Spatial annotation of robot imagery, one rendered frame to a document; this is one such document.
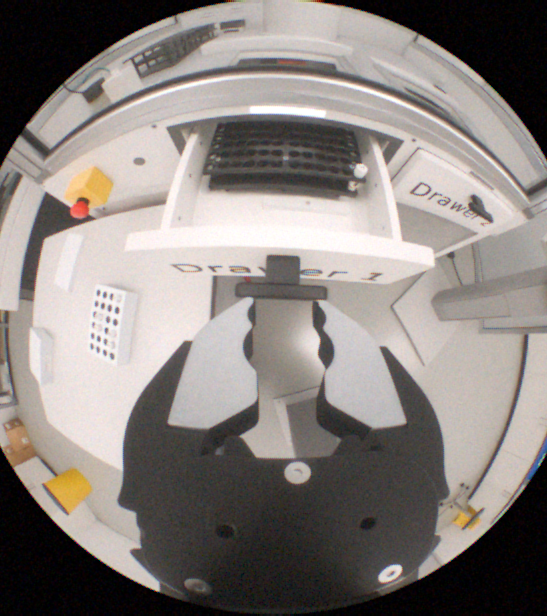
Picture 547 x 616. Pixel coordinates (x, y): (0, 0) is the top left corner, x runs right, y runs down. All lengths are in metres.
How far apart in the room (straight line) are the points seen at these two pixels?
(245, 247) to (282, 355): 0.95
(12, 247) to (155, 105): 0.67
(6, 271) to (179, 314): 0.67
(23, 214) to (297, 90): 0.81
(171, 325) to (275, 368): 0.81
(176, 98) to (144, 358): 0.38
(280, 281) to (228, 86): 0.21
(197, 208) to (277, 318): 0.85
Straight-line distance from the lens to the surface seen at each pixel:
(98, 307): 0.41
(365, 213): 0.31
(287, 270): 0.18
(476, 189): 0.40
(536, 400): 3.05
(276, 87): 0.25
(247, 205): 0.29
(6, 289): 0.82
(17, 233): 0.85
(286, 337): 1.09
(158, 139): 0.32
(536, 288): 0.98
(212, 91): 0.26
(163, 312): 0.37
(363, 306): 1.19
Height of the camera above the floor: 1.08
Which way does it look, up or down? 86 degrees down
